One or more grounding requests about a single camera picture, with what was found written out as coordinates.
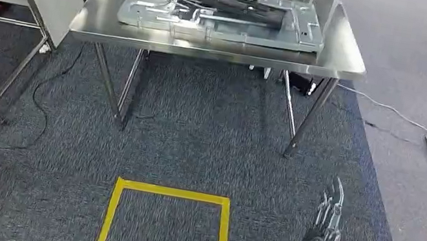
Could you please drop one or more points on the black plastic plate bracket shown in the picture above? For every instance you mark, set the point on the black plastic plate bracket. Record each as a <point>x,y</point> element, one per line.
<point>236,8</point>

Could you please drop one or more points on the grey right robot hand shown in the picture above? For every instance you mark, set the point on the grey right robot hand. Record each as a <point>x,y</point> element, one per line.
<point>326,238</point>

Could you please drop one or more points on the silver metal fixture tray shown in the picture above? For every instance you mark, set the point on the silver metal fixture tray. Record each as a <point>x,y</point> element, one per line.
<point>297,36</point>

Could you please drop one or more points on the stainless steel table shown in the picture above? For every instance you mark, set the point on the stainless steel table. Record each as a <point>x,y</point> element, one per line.
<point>337,57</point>

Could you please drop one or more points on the yellow floor tape square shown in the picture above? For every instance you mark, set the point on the yellow floor tape square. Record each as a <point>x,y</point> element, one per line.
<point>222,234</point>

